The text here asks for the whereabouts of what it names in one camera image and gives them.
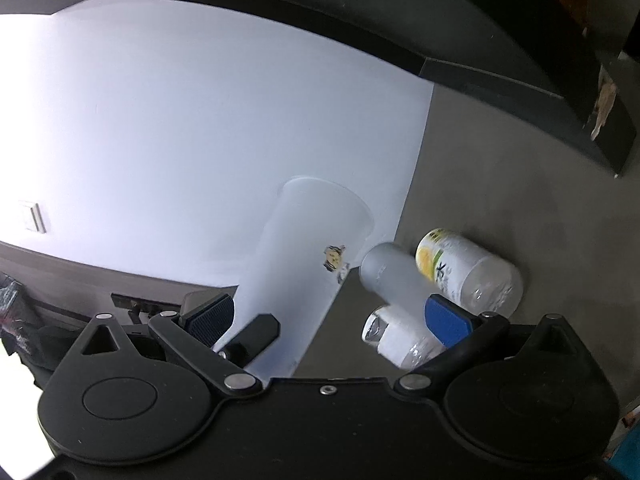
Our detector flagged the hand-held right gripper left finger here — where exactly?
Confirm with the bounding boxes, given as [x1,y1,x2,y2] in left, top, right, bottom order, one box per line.
[70,292,263,395]

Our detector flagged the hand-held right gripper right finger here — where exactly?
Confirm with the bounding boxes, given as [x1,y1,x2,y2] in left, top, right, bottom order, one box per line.
[394,294,589,394]

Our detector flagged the translucent white plastic cup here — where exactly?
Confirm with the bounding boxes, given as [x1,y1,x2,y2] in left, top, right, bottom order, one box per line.
[214,176,376,380]

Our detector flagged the clear bottle with white label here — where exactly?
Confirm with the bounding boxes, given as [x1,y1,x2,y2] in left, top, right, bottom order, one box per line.
[362,305,447,373]

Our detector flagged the black hexagonal knob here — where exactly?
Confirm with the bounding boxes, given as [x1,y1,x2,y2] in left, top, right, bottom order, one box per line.
[220,314,281,366]

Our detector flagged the clear bottle with yellow label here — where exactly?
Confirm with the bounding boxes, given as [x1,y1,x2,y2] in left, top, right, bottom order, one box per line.
[416,229,525,319]

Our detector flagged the frosted plastic bottle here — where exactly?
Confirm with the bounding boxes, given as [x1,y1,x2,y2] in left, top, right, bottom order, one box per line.
[358,242,437,312]

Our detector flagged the dark cloth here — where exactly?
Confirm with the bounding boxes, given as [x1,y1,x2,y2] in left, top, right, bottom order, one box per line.
[0,272,76,386]

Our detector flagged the teal object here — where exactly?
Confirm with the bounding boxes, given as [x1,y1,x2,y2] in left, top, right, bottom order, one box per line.
[605,402,640,463]

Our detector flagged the white wall switch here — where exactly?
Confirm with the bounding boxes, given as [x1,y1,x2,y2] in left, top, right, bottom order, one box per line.
[18,201,49,234]

